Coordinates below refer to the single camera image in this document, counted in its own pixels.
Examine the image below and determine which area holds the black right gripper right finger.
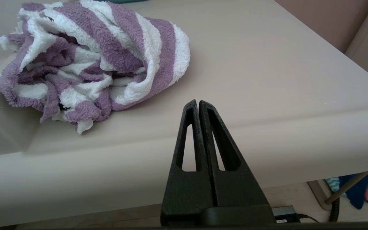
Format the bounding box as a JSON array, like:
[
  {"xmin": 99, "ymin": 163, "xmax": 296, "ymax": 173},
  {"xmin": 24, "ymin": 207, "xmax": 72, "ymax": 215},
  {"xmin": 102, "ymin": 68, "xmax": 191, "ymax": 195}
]
[{"xmin": 199, "ymin": 101, "xmax": 269, "ymax": 206}]

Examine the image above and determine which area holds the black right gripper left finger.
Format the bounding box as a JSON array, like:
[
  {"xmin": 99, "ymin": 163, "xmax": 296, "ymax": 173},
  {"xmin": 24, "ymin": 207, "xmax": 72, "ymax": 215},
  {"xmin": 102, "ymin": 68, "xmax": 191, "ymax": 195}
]
[{"xmin": 161, "ymin": 100, "xmax": 217, "ymax": 226}]

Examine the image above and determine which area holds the purple white striped towel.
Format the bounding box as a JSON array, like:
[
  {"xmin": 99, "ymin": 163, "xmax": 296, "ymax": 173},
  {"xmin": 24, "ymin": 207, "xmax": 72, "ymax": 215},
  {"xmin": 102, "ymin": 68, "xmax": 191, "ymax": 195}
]
[{"xmin": 0, "ymin": 0, "xmax": 191, "ymax": 135}]

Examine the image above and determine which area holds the beige sink basin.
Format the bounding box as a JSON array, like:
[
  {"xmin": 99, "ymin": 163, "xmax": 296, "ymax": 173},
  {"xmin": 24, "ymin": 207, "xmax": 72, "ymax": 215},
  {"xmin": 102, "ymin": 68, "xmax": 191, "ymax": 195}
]
[{"xmin": 0, "ymin": 54, "xmax": 41, "ymax": 157}]

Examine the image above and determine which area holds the grey power adapter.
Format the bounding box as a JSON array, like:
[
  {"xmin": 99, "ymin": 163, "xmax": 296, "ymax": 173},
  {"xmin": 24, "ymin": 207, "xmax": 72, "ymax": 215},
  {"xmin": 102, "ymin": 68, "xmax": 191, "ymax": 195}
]
[{"xmin": 272, "ymin": 206, "xmax": 301, "ymax": 224}]

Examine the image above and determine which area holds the teal striped cloth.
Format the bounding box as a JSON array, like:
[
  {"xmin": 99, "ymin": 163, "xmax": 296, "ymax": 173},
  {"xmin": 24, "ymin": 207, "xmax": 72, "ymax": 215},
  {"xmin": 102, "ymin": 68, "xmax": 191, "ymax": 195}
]
[{"xmin": 325, "ymin": 177, "xmax": 347, "ymax": 197}]

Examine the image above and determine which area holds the blue cloth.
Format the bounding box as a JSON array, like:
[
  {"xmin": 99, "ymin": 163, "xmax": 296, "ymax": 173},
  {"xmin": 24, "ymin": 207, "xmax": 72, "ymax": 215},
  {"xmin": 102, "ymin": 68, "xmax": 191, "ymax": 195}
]
[{"xmin": 339, "ymin": 168, "xmax": 368, "ymax": 210}]

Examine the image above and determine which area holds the teal soap dish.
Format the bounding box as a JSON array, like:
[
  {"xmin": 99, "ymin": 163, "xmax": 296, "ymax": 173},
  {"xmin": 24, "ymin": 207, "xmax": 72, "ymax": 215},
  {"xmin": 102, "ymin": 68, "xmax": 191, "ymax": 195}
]
[{"xmin": 98, "ymin": 0, "xmax": 148, "ymax": 4}]

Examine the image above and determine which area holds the thin black adapter cable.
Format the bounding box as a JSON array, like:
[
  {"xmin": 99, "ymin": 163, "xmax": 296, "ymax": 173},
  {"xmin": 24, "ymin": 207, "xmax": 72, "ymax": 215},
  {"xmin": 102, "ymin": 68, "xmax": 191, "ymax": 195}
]
[{"xmin": 297, "ymin": 213, "xmax": 320, "ymax": 223}]

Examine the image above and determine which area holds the beige floor frame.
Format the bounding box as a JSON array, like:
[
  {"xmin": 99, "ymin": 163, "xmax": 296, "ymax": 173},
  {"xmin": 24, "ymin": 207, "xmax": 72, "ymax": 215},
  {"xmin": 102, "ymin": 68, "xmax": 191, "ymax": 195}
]
[{"xmin": 307, "ymin": 180, "xmax": 333, "ymax": 211}]

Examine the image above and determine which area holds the black corrugated hose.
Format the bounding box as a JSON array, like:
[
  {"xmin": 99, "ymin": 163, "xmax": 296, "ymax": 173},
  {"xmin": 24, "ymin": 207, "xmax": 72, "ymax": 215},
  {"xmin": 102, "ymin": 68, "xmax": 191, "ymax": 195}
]
[{"xmin": 329, "ymin": 196, "xmax": 341, "ymax": 223}]

